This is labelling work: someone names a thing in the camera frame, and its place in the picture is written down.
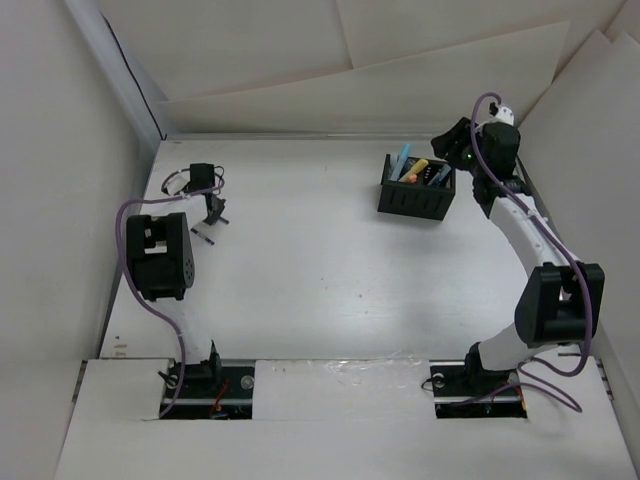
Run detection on black slotted organizer container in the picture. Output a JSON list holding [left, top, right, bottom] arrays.
[[377, 154, 456, 221]]

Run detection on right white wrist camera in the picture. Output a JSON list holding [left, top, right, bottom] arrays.
[[489, 102, 515, 126]]

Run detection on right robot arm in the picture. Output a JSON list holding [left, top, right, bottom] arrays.
[[431, 117, 605, 394]]

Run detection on aluminium rail right side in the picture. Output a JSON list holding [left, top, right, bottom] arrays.
[[497, 139, 616, 401]]

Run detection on yellow cap highlighter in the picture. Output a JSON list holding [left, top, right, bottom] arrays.
[[407, 159, 429, 176]]

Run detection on light blue gel pen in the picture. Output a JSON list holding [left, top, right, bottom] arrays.
[[436, 165, 452, 186]]

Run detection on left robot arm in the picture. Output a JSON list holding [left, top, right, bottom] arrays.
[[115, 163, 225, 397]]

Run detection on orange cap highlighter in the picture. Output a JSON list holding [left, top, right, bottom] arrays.
[[400, 173, 418, 184]]

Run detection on green cap highlighter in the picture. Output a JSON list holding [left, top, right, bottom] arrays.
[[389, 155, 399, 176]]

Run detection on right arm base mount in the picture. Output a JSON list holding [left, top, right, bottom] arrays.
[[421, 344, 527, 419]]

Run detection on blue cap highlighter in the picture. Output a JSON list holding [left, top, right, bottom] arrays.
[[389, 144, 414, 181]]

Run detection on purple gel pen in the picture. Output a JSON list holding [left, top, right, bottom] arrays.
[[190, 228, 215, 246]]

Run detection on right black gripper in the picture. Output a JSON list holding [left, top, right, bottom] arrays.
[[430, 116, 488, 179]]

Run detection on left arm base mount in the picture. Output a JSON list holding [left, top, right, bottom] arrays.
[[158, 345, 256, 420]]

